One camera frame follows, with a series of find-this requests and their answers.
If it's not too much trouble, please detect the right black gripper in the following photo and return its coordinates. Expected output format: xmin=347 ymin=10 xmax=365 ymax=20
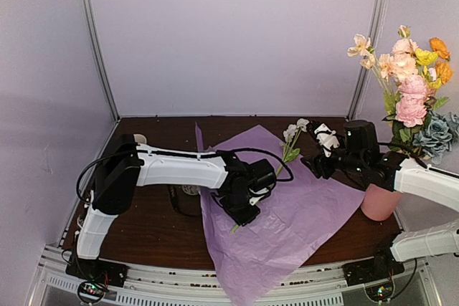
xmin=301 ymin=138 xmax=366 ymax=180

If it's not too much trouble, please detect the purple tissue paper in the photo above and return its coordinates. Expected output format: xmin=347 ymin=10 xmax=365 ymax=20
xmin=195 ymin=122 xmax=366 ymax=306

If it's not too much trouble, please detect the white flower stem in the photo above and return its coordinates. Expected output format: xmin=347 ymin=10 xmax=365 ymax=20
xmin=230 ymin=118 xmax=311 ymax=234

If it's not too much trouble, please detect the pink carnation flower stem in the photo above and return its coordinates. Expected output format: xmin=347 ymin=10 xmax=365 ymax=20
xmin=384 ymin=75 xmax=449 ymax=151

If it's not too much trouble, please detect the blue hydrangea flower stem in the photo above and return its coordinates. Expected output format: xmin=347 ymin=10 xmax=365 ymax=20
xmin=413 ymin=110 xmax=458 ymax=165

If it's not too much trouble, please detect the peach poppy flower stem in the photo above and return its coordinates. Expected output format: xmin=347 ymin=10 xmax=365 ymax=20
xmin=346 ymin=34 xmax=393 ymax=81

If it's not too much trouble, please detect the peach pink rose stem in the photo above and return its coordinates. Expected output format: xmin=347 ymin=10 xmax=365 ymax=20
xmin=390 ymin=25 xmax=419 ymax=82

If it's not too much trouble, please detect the yellow flower stem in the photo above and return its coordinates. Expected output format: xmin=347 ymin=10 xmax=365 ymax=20
xmin=415 ymin=48 xmax=443 ymax=90

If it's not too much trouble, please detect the orange flower stem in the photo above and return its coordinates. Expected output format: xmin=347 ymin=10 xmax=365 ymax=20
xmin=430 ymin=37 xmax=453 ymax=84

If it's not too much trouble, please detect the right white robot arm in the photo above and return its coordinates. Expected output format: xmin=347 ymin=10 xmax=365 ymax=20
xmin=301 ymin=149 xmax=458 ymax=279

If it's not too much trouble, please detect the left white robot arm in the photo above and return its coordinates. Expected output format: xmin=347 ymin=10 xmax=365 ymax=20
xmin=74 ymin=135 xmax=275 ymax=280

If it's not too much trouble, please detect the pink cylindrical vase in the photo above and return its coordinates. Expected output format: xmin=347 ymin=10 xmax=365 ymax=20
xmin=360 ymin=184 xmax=402 ymax=221

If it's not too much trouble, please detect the white mug yellow inside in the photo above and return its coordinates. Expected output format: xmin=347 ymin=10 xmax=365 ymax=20
xmin=181 ymin=185 xmax=200 ymax=196

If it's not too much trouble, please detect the white mug floral print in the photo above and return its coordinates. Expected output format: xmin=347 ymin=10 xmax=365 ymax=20
xmin=133 ymin=134 xmax=147 ymax=145

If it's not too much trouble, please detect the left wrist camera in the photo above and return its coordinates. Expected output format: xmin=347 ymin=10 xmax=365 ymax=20
xmin=247 ymin=158 xmax=277 ymax=206

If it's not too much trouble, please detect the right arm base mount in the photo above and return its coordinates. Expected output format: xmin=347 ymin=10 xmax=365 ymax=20
xmin=342 ymin=259 xmax=404 ymax=303

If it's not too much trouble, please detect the front aluminium rail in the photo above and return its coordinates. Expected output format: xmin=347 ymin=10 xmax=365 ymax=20
xmin=27 ymin=246 xmax=441 ymax=305

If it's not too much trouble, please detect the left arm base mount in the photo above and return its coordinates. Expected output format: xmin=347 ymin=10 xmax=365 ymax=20
xmin=65 ymin=261 xmax=128 ymax=304

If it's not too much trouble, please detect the left aluminium frame post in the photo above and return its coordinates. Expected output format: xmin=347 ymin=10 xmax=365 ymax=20
xmin=82 ymin=0 xmax=120 ymax=123

